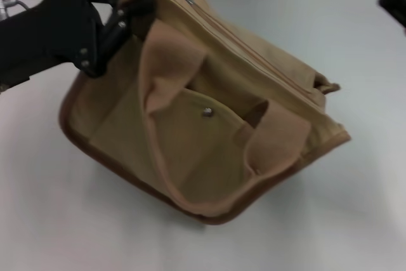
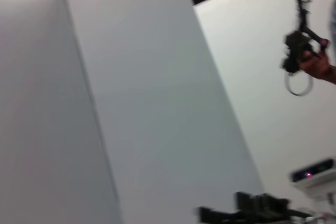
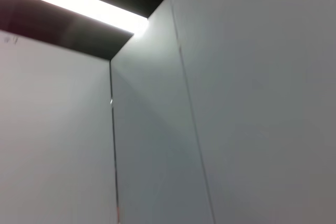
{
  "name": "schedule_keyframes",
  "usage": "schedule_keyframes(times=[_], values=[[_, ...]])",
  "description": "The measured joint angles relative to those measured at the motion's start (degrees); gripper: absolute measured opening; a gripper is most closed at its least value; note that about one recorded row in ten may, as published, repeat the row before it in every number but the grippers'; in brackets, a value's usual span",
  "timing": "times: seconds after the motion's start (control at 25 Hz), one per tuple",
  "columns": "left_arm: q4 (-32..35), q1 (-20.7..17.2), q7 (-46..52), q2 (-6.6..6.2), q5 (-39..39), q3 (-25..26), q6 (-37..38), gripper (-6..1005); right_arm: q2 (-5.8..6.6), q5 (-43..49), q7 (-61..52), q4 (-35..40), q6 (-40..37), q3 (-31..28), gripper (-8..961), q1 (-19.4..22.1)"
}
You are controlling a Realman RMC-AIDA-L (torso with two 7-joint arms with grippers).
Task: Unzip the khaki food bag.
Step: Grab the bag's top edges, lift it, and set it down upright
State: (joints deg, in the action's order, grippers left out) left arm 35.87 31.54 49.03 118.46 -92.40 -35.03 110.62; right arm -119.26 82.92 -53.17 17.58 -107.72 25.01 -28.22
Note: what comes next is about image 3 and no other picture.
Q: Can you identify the long bright ceiling light panel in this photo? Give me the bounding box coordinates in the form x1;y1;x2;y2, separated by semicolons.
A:
39;0;149;37

